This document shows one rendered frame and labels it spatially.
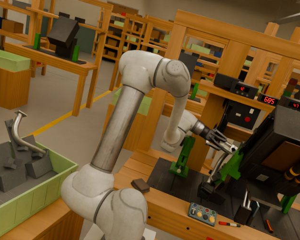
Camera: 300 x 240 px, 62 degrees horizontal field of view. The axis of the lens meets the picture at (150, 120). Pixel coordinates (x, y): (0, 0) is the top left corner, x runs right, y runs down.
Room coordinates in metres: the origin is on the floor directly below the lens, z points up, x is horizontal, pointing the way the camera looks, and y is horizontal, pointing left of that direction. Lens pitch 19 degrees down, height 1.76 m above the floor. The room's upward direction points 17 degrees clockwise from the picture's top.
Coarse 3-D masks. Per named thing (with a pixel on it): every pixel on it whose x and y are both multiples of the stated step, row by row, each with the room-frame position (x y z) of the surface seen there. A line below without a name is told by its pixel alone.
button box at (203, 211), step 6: (192, 204) 1.18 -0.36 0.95; (198, 204) 1.18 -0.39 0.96; (198, 210) 1.15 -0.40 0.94; (204, 210) 1.16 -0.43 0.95; (210, 210) 1.17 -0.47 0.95; (192, 216) 1.12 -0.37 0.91; (210, 216) 1.14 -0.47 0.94; (216, 216) 1.15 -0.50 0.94; (204, 222) 1.11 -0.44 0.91; (210, 222) 1.11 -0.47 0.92
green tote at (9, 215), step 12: (36, 144) 1.31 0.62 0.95; (12, 156) 1.26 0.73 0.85; (60, 156) 1.24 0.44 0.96; (60, 168) 1.24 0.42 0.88; (72, 168) 1.16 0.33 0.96; (48, 180) 1.01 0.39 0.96; (60, 180) 1.09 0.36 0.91; (24, 192) 0.88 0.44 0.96; (36, 192) 0.94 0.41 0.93; (48, 192) 1.02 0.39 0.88; (12, 204) 0.82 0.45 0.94; (24, 204) 0.88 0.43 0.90; (36, 204) 0.95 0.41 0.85; (48, 204) 1.03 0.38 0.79; (0, 216) 0.77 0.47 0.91; (12, 216) 0.83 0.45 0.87; (24, 216) 0.89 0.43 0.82; (0, 228) 0.78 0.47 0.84; (12, 228) 0.84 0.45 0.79
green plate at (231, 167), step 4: (240, 148) 1.41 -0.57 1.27; (236, 152) 1.42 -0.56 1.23; (232, 156) 1.43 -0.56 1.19; (236, 156) 1.37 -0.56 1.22; (240, 156) 1.32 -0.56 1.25; (232, 160) 1.38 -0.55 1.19; (236, 160) 1.32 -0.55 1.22; (240, 160) 1.33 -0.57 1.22; (228, 164) 1.39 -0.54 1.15; (232, 164) 1.33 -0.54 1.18; (236, 164) 1.33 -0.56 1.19; (224, 168) 1.40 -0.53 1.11; (228, 168) 1.35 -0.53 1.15; (232, 168) 1.34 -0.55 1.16; (236, 168) 1.33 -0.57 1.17; (220, 172) 1.41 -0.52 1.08; (224, 172) 1.35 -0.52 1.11; (228, 172) 1.33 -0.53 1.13; (232, 172) 1.33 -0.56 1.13; (236, 172) 1.33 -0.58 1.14; (240, 172) 1.33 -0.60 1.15; (232, 176) 1.33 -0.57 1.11; (236, 176) 1.33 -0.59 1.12
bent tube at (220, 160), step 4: (232, 144) 1.46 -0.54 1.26; (232, 148) 1.46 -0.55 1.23; (236, 148) 1.45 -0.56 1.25; (224, 152) 1.51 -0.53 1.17; (232, 152) 1.42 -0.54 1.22; (224, 156) 1.50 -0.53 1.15; (220, 160) 1.50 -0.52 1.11; (216, 164) 1.48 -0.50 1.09; (220, 164) 1.49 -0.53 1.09; (216, 168) 1.46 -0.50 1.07; (212, 172) 1.43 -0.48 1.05; (216, 172) 1.44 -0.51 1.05; (208, 180) 1.39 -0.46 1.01
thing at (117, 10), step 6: (108, 0) 11.68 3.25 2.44; (114, 6) 11.65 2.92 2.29; (120, 6) 11.63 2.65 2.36; (126, 6) 11.61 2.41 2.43; (114, 12) 11.64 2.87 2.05; (120, 12) 11.62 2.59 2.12; (126, 12) 11.61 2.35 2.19; (132, 12) 11.59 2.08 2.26; (138, 12) 11.57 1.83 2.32; (114, 18) 11.64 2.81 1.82; (120, 18) 11.62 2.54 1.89; (210, 48) 11.31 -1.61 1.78; (216, 48) 11.29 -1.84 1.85; (222, 48) 11.27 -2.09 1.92
